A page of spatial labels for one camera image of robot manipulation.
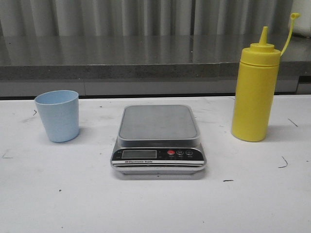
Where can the light blue plastic cup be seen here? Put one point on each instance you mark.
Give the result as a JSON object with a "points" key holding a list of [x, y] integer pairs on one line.
{"points": [[59, 113]]}

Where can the yellow squeeze bottle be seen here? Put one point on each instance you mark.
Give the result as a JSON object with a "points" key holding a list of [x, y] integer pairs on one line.
{"points": [[256, 83]]}

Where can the silver electronic kitchen scale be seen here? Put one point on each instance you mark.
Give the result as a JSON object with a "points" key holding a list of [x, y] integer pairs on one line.
{"points": [[158, 139]]}

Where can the grey steel counter shelf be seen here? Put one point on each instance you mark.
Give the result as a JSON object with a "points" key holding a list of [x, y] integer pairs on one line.
{"points": [[122, 66]]}

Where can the white container in background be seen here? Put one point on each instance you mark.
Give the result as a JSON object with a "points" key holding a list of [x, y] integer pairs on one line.
{"points": [[300, 23]]}

